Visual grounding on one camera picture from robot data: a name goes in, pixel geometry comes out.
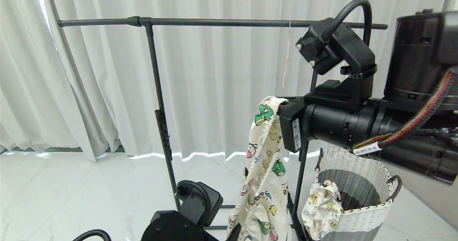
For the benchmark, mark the black clothes rack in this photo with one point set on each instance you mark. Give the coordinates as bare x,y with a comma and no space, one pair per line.
214,22

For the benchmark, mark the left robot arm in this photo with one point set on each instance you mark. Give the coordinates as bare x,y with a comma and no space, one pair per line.
168,228

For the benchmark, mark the white laundry basket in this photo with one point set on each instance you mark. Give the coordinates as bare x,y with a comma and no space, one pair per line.
357,162

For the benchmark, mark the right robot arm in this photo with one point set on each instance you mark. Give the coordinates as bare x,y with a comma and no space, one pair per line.
418,54

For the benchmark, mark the pink clothes hanger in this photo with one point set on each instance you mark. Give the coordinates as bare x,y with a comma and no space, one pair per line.
284,77

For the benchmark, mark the white curtain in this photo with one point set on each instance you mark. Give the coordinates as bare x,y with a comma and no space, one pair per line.
214,90

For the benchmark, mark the cream printed garment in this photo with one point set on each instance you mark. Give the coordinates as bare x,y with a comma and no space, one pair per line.
322,212
264,183

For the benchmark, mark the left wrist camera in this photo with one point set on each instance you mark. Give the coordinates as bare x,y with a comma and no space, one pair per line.
204,205

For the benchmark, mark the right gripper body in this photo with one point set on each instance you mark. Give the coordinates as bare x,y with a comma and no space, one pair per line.
332,126

